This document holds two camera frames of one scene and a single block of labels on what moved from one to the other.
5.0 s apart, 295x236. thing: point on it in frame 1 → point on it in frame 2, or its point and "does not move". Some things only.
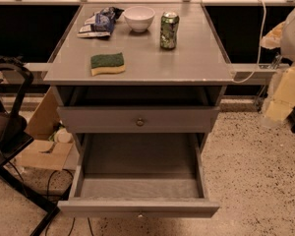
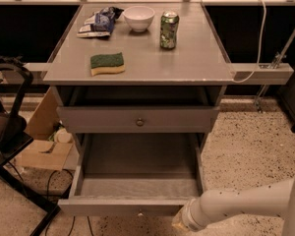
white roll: [63, 136] does not move
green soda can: [168, 29] does not move
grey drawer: [140, 176] does not move
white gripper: [294, 36] → [188, 216]
